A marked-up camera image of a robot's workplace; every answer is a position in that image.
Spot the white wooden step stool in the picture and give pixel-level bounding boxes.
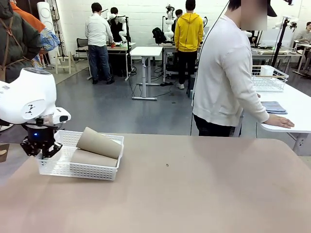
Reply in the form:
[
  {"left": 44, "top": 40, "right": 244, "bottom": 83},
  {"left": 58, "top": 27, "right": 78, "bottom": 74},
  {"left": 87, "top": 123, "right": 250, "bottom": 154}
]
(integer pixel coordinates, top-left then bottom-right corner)
[{"left": 53, "top": 50, "right": 78, "bottom": 75}]

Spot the black tripod stand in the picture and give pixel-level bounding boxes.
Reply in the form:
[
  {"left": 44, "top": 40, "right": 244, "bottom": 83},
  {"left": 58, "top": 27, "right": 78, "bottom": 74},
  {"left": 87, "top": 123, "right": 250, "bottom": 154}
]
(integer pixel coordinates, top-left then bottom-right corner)
[{"left": 271, "top": 18, "right": 291, "bottom": 67}]

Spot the blue patterned garment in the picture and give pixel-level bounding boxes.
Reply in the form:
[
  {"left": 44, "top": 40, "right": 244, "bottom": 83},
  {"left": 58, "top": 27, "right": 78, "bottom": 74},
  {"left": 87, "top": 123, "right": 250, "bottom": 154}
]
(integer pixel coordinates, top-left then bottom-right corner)
[{"left": 32, "top": 27, "right": 61, "bottom": 71}]

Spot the brown paper cup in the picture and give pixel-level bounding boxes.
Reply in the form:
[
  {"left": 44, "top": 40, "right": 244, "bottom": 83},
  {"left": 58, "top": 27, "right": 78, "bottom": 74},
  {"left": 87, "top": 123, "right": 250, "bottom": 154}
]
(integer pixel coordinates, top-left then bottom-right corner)
[
  {"left": 75, "top": 126, "right": 123, "bottom": 160},
  {"left": 70, "top": 148, "right": 119, "bottom": 168}
]

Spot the seated person in grey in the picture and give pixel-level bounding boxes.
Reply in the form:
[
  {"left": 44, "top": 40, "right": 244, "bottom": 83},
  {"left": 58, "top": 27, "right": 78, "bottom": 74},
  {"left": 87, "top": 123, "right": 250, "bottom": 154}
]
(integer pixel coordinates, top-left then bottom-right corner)
[{"left": 294, "top": 21, "right": 311, "bottom": 45}]

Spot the light blue cloth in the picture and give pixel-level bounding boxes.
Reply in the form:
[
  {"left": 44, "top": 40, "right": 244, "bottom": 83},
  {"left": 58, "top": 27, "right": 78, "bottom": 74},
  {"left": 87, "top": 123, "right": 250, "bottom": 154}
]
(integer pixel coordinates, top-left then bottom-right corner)
[{"left": 260, "top": 101, "right": 288, "bottom": 116}]

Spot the thin black hanging cable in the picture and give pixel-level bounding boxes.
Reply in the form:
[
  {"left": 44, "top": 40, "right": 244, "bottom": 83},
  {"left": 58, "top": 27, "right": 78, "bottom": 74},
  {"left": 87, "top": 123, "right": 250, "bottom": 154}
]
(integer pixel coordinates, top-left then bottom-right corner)
[{"left": 189, "top": 0, "right": 231, "bottom": 135}]

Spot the wooden top workbench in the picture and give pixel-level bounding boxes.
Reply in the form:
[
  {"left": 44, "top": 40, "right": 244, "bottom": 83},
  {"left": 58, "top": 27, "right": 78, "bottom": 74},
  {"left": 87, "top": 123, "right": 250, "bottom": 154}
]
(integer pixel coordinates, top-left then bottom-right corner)
[{"left": 106, "top": 41, "right": 137, "bottom": 82}]

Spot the orange garment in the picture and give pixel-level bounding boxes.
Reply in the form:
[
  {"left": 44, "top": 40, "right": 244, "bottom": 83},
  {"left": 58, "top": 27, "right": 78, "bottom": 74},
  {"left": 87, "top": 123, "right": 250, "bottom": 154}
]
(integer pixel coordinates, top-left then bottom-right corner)
[{"left": 10, "top": 1, "right": 47, "bottom": 34}]

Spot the white wire dish rack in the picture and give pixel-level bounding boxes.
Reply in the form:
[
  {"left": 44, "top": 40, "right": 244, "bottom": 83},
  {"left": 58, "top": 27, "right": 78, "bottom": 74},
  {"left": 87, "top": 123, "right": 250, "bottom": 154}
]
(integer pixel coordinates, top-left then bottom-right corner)
[{"left": 251, "top": 65, "right": 290, "bottom": 93}]

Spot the person's right forearm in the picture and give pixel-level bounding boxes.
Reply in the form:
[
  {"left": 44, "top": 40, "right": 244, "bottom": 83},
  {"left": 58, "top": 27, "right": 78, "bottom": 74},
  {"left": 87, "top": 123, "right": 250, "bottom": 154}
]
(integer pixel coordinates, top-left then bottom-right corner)
[{"left": 244, "top": 88, "right": 271, "bottom": 123}]

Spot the man in white shirt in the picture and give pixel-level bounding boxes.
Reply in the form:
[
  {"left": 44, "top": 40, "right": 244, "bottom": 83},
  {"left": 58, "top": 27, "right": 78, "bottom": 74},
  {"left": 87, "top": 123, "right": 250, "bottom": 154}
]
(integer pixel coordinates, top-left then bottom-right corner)
[{"left": 85, "top": 2, "right": 116, "bottom": 85}]

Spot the person in black clothes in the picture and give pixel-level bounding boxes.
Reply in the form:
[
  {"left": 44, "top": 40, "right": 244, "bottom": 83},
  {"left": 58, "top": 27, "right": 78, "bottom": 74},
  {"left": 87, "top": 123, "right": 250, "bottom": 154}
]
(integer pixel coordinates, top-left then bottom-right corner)
[{"left": 108, "top": 6, "right": 125, "bottom": 43}]

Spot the white standing desk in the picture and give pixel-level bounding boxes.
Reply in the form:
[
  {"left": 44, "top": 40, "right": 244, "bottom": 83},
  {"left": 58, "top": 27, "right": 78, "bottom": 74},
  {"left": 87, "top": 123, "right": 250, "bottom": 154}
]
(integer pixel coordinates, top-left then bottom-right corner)
[{"left": 130, "top": 46, "right": 163, "bottom": 101}]

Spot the person's right hand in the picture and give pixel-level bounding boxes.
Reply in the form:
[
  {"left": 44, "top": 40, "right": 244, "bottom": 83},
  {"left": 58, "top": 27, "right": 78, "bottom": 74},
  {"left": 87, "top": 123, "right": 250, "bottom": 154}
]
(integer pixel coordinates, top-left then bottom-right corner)
[{"left": 266, "top": 114, "right": 295, "bottom": 129}]

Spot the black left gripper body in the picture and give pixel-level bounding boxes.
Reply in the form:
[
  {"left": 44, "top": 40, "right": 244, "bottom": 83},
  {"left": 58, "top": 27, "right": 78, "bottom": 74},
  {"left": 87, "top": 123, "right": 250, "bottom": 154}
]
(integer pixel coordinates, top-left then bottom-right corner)
[{"left": 24, "top": 116, "right": 59, "bottom": 150}]

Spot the white perforated plastic basket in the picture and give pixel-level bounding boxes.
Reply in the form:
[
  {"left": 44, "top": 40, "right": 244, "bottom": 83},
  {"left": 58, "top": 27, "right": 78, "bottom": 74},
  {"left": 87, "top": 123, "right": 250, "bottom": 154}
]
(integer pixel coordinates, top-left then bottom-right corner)
[{"left": 36, "top": 130, "right": 125, "bottom": 182}]

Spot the white side table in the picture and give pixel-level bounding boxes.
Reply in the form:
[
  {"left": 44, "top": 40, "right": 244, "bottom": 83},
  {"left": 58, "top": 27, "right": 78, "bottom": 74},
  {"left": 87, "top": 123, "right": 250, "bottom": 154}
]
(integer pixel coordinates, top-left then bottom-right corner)
[{"left": 251, "top": 80, "right": 311, "bottom": 156}]

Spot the white box container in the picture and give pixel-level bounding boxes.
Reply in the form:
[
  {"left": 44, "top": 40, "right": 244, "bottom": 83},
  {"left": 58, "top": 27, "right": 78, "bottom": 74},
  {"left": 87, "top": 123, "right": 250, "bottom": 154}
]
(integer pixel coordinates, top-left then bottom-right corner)
[{"left": 260, "top": 65, "right": 276, "bottom": 77}]

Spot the green puffer jacket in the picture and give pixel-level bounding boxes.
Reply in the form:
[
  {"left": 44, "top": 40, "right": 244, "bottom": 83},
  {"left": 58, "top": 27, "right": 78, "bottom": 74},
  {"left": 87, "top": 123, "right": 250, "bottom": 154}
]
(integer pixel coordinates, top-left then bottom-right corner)
[{"left": 0, "top": 0, "right": 42, "bottom": 83}]

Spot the person in white sweater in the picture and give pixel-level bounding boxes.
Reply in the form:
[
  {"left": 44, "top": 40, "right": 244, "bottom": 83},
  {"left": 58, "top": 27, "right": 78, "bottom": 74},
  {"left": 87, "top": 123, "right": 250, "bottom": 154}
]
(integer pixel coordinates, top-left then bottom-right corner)
[{"left": 191, "top": 0, "right": 278, "bottom": 137}]

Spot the man in yellow hoodie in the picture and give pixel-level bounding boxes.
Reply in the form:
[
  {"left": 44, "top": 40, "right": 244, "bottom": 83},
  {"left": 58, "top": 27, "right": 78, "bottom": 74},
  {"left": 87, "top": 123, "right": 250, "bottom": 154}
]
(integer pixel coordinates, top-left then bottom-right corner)
[{"left": 174, "top": 0, "right": 205, "bottom": 90}]

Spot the black chair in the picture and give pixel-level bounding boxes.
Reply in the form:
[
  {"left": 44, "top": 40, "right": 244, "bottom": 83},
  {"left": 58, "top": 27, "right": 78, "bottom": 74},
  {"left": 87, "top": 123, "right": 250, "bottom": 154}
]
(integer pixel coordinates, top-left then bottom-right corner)
[{"left": 75, "top": 38, "right": 91, "bottom": 62}]

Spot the black backpack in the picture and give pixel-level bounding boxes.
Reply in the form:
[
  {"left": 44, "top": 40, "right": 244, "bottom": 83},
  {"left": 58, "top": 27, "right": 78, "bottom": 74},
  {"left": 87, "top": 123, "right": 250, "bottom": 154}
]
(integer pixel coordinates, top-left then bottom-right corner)
[{"left": 152, "top": 27, "right": 167, "bottom": 45}]

